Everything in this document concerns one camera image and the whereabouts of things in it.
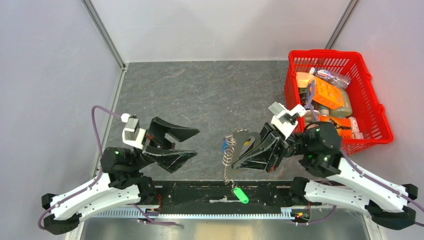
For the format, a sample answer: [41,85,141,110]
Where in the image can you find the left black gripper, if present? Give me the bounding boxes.
[131,116,202,173]

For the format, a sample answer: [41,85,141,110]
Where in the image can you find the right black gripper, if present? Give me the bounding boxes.
[230,120,310,171]

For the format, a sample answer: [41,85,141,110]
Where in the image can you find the leopard print wrist strap keyring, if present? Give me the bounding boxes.
[221,128,261,187]

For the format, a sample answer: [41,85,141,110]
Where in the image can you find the blue capped key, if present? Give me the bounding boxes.
[222,140,228,152]

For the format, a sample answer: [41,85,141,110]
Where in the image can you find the green capped key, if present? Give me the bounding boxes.
[232,187,250,204]

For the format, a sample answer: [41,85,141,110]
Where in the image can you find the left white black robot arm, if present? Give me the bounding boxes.
[38,113,199,235]

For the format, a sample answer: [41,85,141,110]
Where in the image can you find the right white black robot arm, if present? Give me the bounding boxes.
[223,121,418,230]

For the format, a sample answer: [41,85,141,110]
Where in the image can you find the dark green bottle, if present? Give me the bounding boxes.
[298,87,311,106]

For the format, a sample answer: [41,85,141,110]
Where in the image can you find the yellow sponge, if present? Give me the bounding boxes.
[295,72,315,89]

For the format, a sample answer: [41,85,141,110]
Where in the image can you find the orange carton box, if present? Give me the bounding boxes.
[310,77,344,110]

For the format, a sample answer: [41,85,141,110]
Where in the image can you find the orange razor package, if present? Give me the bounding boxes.
[318,115,353,139]

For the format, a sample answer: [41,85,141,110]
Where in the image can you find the beige soap pouch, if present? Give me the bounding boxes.
[329,89,353,118]

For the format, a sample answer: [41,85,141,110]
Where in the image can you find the pink white packet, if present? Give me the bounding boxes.
[348,116,364,139]

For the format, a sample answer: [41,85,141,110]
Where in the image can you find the clear plastic bottle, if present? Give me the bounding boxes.
[308,67,352,90]

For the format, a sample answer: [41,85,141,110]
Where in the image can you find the red plastic basket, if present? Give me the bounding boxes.
[284,49,394,156]

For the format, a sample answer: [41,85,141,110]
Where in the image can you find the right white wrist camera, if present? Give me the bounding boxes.
[268,101,307,140]

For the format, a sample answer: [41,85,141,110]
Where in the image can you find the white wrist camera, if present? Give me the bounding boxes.
[268,101,307,140]
[121,114,147,150]

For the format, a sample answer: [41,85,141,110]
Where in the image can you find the black mounting base plate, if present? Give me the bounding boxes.
[148,180,308,215]

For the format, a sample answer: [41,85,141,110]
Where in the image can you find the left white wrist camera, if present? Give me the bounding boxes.
[121,114,147,150]

